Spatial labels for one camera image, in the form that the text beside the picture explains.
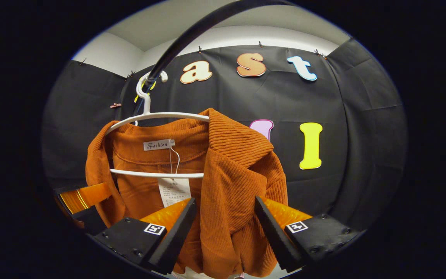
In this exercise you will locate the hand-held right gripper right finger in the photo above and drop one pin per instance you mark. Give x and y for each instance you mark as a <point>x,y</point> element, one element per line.
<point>277,238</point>

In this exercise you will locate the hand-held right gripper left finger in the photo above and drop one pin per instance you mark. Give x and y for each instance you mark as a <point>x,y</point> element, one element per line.
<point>170,242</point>

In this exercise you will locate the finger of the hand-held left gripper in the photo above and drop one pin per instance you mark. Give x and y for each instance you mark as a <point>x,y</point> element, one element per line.
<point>87,197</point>

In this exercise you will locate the white plastic hanger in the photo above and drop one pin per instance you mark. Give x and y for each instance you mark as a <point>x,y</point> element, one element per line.
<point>157,115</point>

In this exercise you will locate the black clothes rack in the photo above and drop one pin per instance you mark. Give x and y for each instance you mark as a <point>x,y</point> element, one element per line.
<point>192,35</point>

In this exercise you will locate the black backdrop cloth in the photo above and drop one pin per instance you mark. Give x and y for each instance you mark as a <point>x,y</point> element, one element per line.
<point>323,97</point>

